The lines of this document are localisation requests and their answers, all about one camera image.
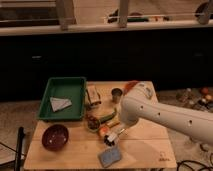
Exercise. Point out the green pepper toy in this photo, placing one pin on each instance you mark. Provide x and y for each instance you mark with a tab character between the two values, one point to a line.
108	117

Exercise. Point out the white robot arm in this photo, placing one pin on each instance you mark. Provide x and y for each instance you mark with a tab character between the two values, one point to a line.
137	104

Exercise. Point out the dark red berry toy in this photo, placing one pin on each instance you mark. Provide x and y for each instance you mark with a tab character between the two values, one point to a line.
93	123

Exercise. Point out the white handled black brush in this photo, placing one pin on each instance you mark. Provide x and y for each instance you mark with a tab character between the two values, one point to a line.
111	138

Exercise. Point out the green plastic tray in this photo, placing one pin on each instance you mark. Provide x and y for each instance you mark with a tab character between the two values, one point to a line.
72	88

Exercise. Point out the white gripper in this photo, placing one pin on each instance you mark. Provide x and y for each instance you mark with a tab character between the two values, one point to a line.
120	129

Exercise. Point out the orange bowl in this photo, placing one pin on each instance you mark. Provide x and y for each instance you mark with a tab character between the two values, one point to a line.
129	86

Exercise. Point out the sandwich toy block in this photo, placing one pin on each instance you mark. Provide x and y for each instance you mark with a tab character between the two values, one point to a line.
93	96

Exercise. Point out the yellow banana toy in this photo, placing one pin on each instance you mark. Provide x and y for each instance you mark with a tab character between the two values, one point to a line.
112	123

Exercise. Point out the small metal cup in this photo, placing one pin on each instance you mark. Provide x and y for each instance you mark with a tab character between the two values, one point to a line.
116	95

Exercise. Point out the orange carrot toy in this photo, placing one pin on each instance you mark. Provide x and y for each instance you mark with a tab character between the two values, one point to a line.
103	131

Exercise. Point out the purple bowl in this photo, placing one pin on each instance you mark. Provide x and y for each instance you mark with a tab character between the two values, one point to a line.
55	137

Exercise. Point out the grey folded cloth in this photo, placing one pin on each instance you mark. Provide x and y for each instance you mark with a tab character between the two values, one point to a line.
58	104

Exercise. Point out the blue sponge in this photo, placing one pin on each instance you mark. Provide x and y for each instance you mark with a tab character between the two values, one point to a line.
110	156

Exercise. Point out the black pole left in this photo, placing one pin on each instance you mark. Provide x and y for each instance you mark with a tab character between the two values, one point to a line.
18	153

